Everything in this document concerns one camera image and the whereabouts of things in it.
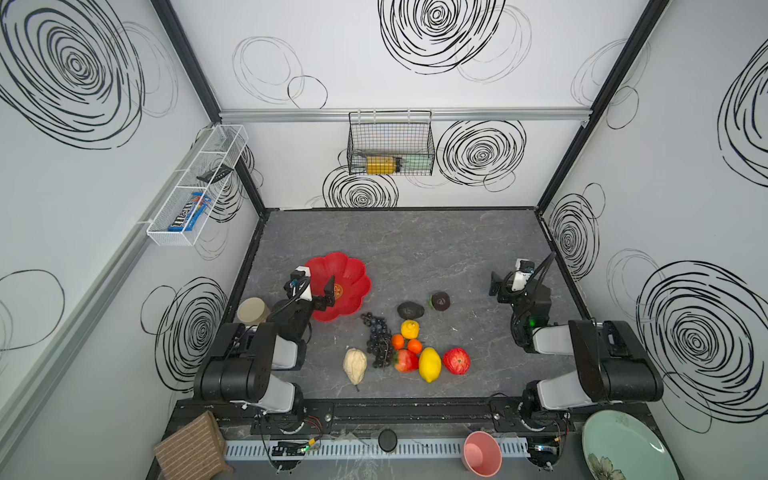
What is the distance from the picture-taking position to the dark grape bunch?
2.64ft

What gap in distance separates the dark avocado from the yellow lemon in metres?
0.12

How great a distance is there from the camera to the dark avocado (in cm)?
89

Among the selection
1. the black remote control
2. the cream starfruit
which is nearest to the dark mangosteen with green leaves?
the cream starfruit

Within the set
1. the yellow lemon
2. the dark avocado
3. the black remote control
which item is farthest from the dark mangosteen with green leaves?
the black remote control

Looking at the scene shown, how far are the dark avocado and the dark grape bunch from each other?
0.06 m

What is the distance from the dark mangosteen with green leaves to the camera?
907 millimetres

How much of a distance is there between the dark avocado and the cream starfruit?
17 centimetres

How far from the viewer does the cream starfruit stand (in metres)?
0.79

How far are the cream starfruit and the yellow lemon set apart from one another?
0.51 feet

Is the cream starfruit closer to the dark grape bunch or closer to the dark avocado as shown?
the dark grape bunch

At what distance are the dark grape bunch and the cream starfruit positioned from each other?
0.03 m

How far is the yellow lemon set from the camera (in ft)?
2.58
